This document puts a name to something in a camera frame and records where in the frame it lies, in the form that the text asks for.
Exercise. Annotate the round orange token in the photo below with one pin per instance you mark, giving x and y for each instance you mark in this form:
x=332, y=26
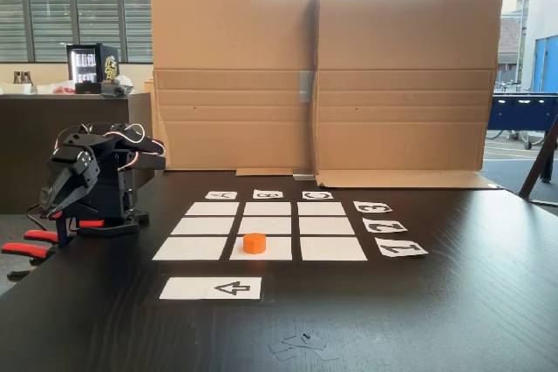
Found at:
x=255, y=243

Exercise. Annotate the white paper grid black tape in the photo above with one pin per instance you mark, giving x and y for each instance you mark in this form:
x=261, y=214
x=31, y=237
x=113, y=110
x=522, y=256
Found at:
x=261, y=219

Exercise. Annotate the red and black clamp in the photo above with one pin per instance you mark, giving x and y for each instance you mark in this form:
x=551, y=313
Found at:
x=63, y=230

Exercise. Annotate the dark brown counter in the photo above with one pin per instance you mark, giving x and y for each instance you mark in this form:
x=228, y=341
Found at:
x=26, y=150

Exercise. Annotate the small black box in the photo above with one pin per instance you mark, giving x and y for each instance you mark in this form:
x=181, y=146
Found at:
x=87, y=87

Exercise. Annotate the dark grey rolled object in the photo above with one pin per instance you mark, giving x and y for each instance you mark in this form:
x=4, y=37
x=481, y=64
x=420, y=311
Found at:
x=114, y=90

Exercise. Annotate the black mini fridge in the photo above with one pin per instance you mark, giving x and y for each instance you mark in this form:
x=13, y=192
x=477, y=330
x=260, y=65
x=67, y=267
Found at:
x=91, y=62

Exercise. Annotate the brown glass bottles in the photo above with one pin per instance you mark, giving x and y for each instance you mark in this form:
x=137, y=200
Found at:
x=22, y=78

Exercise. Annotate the paper sheet letter A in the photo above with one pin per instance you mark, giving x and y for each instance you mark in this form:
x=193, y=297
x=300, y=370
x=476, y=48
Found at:
x=221, y=195

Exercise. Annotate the white arrow paper sheet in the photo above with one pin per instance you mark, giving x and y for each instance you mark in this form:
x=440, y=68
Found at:
x=192, y=288

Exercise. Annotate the paper sheet letter B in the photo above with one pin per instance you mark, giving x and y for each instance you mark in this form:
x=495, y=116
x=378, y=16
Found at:
x=268, y=194

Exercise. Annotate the paper sheet letter C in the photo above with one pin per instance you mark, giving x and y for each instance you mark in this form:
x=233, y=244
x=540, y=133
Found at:
x=317, y=194

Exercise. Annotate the paper sheet number 3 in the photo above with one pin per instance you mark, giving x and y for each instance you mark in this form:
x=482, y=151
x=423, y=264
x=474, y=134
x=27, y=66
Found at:
x=372, y=207

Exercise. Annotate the paper sheet number 2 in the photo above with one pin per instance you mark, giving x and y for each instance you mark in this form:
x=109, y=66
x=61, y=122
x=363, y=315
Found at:
x=384, y=225

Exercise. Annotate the brown cardboard screen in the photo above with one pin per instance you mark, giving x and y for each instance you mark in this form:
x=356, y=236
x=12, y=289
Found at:
x=392, y=41

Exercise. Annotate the paper sheet number 1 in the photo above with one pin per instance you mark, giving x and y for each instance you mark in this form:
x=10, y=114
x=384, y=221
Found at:
x=401, y=249

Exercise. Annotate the dark slanted stand leg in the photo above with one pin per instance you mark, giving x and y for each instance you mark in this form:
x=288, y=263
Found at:
x=538, y=163

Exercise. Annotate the grey duct tape strip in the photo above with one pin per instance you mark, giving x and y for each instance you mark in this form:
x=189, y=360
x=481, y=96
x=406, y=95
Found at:
x=304, y=177
x=306, y=86

